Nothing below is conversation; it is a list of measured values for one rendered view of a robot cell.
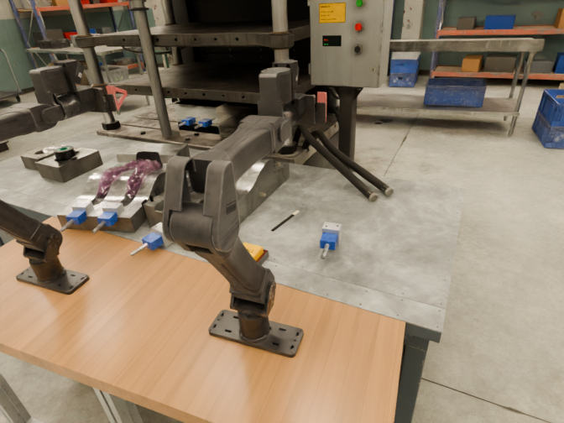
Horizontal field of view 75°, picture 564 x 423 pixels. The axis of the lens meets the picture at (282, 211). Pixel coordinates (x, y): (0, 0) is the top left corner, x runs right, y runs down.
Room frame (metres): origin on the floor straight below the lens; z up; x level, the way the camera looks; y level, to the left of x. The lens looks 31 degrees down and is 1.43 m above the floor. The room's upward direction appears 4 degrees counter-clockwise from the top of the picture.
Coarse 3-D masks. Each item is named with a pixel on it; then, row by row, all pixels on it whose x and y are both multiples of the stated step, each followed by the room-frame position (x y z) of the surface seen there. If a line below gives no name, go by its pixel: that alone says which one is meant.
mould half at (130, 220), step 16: (144, 144) 1.50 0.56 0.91; (160, 144) 1.49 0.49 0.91; (176, 144) 1.47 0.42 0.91; (128, 160) 1.40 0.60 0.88; (96, 176) 1.23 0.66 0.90; (128, 176) 1.21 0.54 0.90; (160, 176) 1.21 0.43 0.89; (96, 192) 1.16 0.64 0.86; (112, 192) 1.15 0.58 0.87; (144, 192) 1.13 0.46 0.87; (96, 208) 1.06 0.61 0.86; (128, 208) 1.05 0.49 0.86; (64, 224) 1.04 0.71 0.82; (96, 224) 1.01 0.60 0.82; (128, 224) 0.99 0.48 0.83
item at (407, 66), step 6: (396, 60) 6.20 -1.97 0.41; (402, 60) 6.16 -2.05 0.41; (408, 60) 6.13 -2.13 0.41; (414, 60) 6.09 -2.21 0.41; (396, 66) 6.20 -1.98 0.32; (402, 66) 6.16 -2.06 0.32; (408, 66) 6.13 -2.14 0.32; (414, 66) 6.09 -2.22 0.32; (390, 72) 6.23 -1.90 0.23; (396, 72) 6.20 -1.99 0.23; (402, 72) 6.16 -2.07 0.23; (408, 72) 6.12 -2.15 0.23; (414, 72) 6.08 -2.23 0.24
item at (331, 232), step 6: (324, 222) 0.89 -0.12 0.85; (330, 222) 0.89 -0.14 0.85; (324, 228) 0.86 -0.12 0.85; (330, 228) 0.86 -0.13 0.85; (336, 228) 0.86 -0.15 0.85; (324, 234) 0.85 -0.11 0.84; (330, 234) 0.85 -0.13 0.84; (336, 234) 0.85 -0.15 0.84; (324, 240) 0.82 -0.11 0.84; (330, 240) 0.82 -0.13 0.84; (336, 240) 0.82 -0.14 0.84; (324, 246) 0.82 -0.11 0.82; (330, 246) 0.81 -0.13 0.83; (336, 246) 0.82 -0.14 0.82; (324, 252) 0.78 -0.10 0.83
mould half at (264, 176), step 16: (272, 160) 1.21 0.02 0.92; (256, 176) 1.11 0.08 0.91; (272, 176) 1.20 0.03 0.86; (288, 176) 1.31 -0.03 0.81; (192, 192) 1.07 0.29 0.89; (240, 192) 1.06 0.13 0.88; (256, 192) 1.10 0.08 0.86; (272, 192) 1.19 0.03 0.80; (144, 208) 1.00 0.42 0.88; (240, 208) 1.01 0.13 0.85; (256, 208) 1.09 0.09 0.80
